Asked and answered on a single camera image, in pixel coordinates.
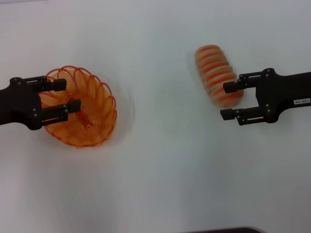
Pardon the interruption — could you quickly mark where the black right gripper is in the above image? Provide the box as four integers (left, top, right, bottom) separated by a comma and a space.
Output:
220, 68, 311, 126

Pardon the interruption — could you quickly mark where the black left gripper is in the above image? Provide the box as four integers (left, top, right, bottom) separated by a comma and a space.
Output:
0, 75, 82, 131

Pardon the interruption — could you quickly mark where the orange wire basket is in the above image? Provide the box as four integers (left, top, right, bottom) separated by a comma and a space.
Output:
40, 65, 118, 149

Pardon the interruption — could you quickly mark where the orange striped bread loaf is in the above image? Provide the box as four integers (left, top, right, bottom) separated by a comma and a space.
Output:
194, 44, 244, 109

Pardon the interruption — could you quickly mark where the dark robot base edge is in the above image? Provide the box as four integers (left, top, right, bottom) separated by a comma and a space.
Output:
187, 226, 264, 233

